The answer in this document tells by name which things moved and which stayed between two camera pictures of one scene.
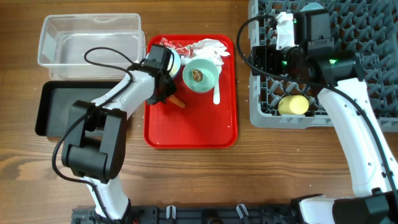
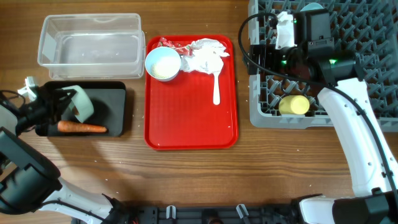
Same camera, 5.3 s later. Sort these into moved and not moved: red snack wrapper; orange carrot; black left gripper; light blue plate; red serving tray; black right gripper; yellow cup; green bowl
Moved: green bowl; black left gripper; orange carrot
Not moved: yellow cup; red snack wrapper; black right gripper; red serving tray; light blue plate
